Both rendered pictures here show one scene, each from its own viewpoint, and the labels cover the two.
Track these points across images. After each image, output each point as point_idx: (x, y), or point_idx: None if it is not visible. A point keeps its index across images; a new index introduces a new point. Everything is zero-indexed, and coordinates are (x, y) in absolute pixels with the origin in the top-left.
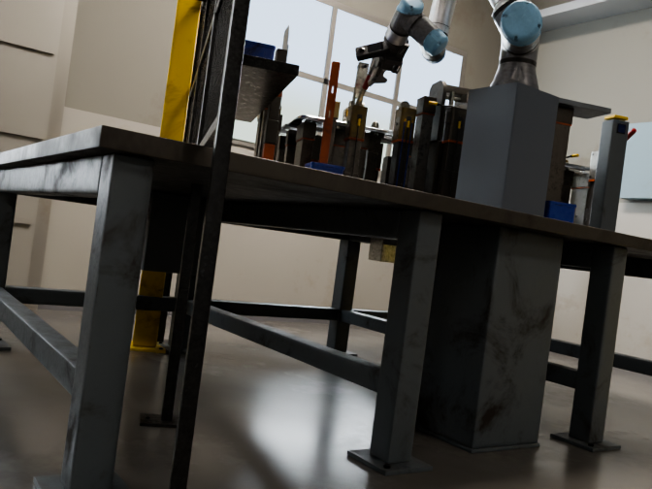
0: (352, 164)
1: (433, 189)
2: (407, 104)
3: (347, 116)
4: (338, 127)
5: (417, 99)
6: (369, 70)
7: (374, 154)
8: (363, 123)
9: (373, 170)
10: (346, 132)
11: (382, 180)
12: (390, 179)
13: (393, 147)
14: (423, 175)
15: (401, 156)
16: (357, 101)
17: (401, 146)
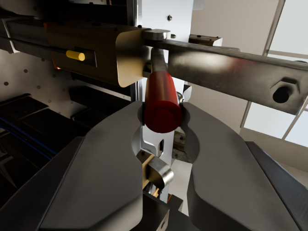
0: (20, 38)
1: (19, 178)
2: (159, 185)
3: (122, 25)
4: (170, 24)
5: (166, 210)
6: (208, 122)
7: (129, 90)
8: (80, 68)
9: (110, 86)
10: (80, 22)
11: (104, 98)
12: (41, 113)
13: (85, 129)
14: (33, 172)
15: (50, 144)
16: (151, 55)
17: (54, 151)
